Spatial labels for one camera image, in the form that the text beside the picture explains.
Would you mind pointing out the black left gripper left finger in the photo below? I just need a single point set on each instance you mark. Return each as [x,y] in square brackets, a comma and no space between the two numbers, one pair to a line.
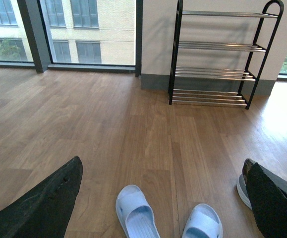
[45,210]

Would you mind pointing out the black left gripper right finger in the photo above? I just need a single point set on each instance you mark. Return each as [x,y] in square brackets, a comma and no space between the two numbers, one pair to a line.
[268,202]

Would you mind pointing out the grey sneaker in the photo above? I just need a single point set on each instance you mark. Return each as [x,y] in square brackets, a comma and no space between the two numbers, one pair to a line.
[241,185]

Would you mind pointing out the light blue slipper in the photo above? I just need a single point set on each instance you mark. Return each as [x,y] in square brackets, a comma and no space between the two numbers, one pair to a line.
[203,222]
[135,214]

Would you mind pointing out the black metal shoe rack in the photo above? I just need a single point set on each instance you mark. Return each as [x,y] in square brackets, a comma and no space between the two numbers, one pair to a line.
[218,57]

